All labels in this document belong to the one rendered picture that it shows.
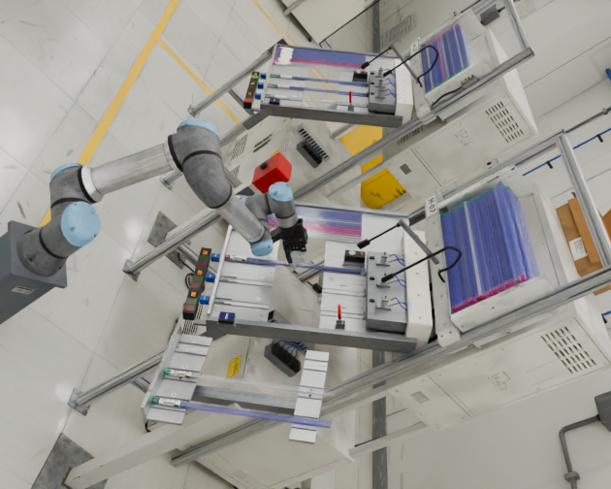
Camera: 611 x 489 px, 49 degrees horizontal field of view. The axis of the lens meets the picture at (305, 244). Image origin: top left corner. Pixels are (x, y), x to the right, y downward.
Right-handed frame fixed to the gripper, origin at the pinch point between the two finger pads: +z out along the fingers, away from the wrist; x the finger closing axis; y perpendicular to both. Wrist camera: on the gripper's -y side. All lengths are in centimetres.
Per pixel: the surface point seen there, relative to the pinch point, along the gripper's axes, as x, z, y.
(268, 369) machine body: -21.2, 33.7, -14.1
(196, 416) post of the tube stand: -63, 3, -25
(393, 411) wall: 70, 193, 21
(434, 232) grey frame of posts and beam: 17, 5, 53
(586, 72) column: 284, 91, 175
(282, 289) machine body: 23.4, 35.2, -13.3
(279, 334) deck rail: -32.1, 2.4, -1.9
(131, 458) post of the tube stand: -66, 21, -52
